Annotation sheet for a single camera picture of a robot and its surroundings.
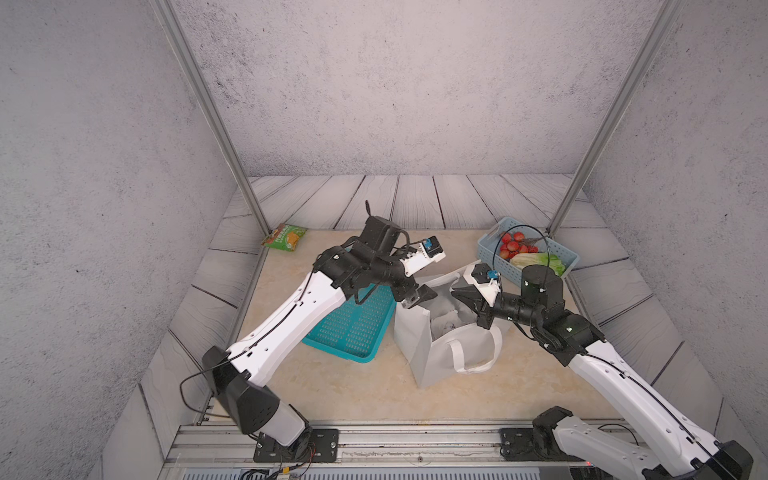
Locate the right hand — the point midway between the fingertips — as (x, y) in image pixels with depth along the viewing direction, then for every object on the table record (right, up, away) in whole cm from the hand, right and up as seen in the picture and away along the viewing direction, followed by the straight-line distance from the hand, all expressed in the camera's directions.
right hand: (457, 292), depth 69 cm
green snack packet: (-56, +15, +46) cm, 74 cm away
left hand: (-6, +3, 0) cm, 7 cm away
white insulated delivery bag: (-4, -9, -5) cm, 11 cm away
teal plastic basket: (-26, -15, +25) cm, 39 cm away
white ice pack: (+1, -12, +20) cm, 23 cm away
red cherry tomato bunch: (+29, +12, +42) cm, 52 cm away
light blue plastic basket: (+19, +10, +38) cm, 44 cm away
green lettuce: (+30, +6, +35) cm, 47 cm away
